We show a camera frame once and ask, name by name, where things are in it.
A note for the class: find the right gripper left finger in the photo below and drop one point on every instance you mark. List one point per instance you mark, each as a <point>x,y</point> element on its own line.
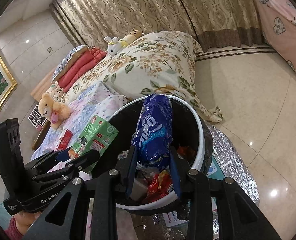
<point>66,217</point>

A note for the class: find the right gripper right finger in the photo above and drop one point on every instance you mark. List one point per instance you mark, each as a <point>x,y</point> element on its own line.
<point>238,216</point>

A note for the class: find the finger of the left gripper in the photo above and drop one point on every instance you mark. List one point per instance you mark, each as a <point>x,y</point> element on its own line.
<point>69,169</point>
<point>47,161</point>

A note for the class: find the green milk carton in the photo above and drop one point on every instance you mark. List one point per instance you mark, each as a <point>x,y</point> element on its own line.
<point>97,135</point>

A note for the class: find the blue oreo wrapper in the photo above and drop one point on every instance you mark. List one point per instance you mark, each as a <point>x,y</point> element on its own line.
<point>153,134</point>

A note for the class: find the white foam block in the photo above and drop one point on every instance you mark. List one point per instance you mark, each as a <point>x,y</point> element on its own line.
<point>139,189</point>

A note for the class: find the red snack bag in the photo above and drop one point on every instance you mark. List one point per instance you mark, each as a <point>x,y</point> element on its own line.
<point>160,187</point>

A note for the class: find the white rim trash bin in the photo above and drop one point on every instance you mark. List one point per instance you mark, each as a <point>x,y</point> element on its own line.
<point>188,143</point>

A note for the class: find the person left hand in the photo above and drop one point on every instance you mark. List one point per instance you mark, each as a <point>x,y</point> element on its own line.
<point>23,220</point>

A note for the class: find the red cigarette box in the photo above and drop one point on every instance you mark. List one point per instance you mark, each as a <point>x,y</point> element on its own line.
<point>64,139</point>

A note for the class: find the dark wooden nightstand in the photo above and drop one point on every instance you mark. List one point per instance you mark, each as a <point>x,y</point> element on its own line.
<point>41,136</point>

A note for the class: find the cream teddy bear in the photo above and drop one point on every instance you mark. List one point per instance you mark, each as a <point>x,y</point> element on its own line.
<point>54,111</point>

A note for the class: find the silver foil mat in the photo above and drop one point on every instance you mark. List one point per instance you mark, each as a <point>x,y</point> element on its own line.
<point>228,163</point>

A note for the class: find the floral purple pink quilt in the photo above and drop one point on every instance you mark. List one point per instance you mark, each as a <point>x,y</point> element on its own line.
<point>98,99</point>

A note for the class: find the wooden headboard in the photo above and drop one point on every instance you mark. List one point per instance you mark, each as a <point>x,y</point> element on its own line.
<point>42,86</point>

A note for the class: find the blue dotted pillow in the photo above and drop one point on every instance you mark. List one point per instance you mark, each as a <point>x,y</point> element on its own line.
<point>68,61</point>

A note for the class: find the red folded blanket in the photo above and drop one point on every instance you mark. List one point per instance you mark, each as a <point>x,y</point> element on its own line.
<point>86,62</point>

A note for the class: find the white rabbit plush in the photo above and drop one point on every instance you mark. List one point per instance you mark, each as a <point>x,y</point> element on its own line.
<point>113,45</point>

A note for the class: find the cream floral bedsheet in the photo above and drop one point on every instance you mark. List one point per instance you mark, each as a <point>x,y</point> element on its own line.
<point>161,62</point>

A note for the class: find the yellow bear plush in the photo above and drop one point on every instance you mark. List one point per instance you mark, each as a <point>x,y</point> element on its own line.
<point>131,37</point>

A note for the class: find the beige patterned curtain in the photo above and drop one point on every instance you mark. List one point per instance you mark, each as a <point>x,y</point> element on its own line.
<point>213,23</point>

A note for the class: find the photo collage frame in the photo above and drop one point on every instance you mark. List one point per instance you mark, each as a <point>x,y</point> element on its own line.
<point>36,119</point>

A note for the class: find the wall switch plate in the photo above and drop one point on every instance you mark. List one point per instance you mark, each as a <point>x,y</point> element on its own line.
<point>49,49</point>

